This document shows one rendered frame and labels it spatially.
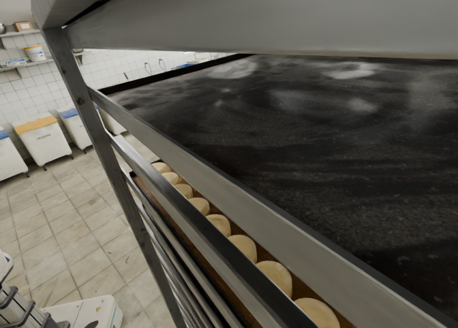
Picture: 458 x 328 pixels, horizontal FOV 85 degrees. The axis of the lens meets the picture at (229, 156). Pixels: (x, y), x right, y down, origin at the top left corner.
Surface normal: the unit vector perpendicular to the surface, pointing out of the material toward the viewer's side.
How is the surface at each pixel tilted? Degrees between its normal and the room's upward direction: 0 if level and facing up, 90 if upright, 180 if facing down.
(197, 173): 90
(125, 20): 90
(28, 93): 90
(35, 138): 91
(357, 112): 0
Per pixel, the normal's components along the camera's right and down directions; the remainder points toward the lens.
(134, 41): -0.80, 0.39
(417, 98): -0.15, -0.86
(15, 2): 0.68, 0.27
